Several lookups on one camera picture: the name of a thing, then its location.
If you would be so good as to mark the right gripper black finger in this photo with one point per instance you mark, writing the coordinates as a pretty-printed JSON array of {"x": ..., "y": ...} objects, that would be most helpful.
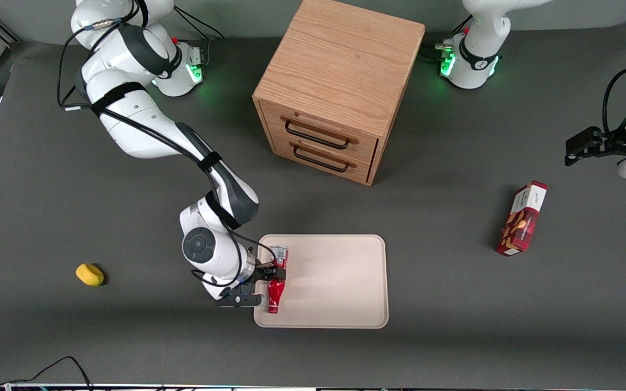
[
  {"x": 283, "y": 273},
  {"x": 267, "y": 272}
]

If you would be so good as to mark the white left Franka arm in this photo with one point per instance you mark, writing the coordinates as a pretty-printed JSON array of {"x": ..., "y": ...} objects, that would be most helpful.
[{"x": 476, "y": 60}]

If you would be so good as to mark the wooden drawer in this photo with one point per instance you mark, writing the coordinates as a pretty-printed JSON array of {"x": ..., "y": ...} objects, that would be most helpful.
[
  {"x": 367, "y": 145},
  {"x": 280, "y": 147}
]

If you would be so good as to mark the beige rectangular tray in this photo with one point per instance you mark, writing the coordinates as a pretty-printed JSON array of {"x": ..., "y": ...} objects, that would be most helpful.
[{"x": 335, "y": 282}]

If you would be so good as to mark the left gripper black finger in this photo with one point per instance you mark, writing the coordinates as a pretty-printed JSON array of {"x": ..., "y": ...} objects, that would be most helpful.
[
  {"x": 584, "y": 141},
  {"x": 568, "y": 159}
]

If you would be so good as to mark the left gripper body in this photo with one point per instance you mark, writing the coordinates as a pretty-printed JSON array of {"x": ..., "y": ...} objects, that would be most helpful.
[{"x": 609, "y": 144}]

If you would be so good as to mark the red snack box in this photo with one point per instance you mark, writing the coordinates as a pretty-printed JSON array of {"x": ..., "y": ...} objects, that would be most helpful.
[{"x": 522, "y": 222}]

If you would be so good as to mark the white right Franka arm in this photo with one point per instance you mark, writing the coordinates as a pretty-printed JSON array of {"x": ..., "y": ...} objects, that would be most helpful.
[{"x": 139, "y": 125}]

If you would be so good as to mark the wooden drawer cabinet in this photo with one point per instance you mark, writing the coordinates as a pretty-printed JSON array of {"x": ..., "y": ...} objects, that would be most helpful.
[{"x": 340, "y": 54}]

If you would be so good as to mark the red coke bottle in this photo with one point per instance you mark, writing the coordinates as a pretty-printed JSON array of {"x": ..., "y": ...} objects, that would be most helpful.
[{"x": 275, "y": 293}]

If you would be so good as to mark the yellow sponge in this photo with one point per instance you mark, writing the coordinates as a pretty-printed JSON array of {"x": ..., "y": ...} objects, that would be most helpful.
[{"x": 89, "y": 275}]

